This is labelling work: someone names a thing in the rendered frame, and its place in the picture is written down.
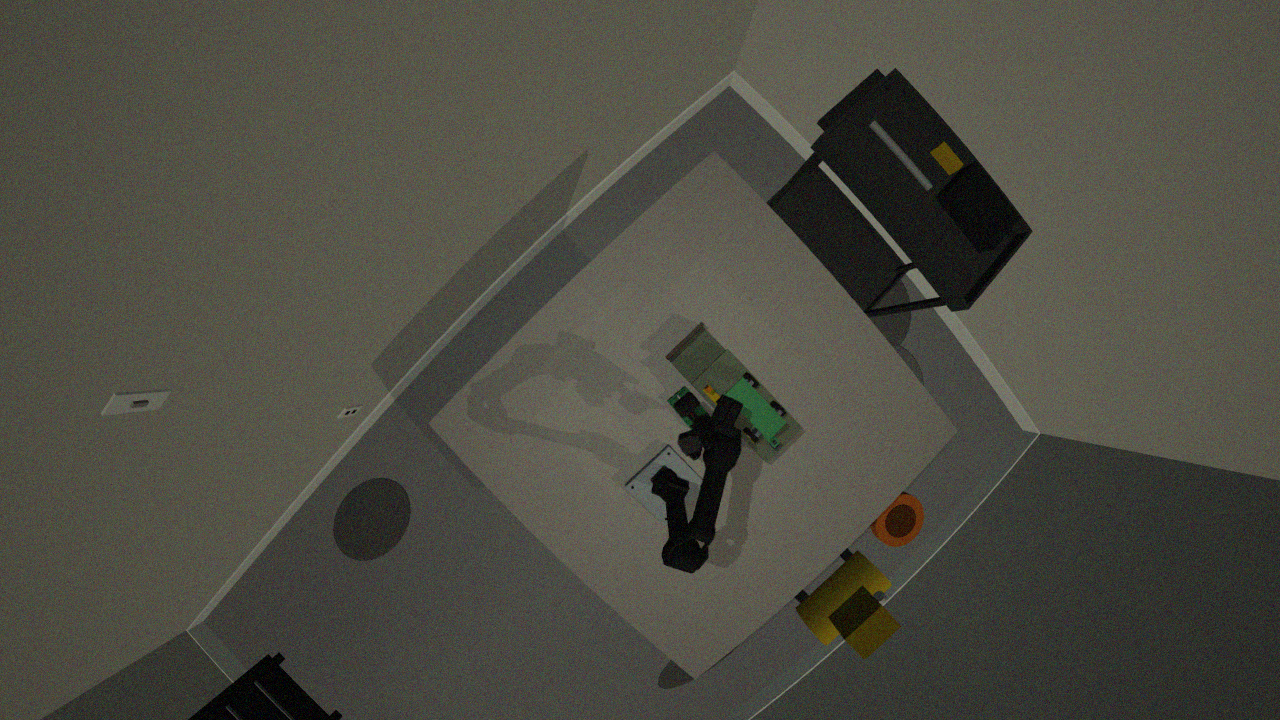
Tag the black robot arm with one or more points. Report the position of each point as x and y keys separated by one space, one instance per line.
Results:
x=722 y=446

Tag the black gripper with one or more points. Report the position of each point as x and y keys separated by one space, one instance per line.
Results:
x=686 y=406

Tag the green trolley with black wheels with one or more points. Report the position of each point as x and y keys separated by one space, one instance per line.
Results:
x=766 y=418

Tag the green tray floor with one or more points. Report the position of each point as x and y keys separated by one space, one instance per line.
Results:
x=699 y=411

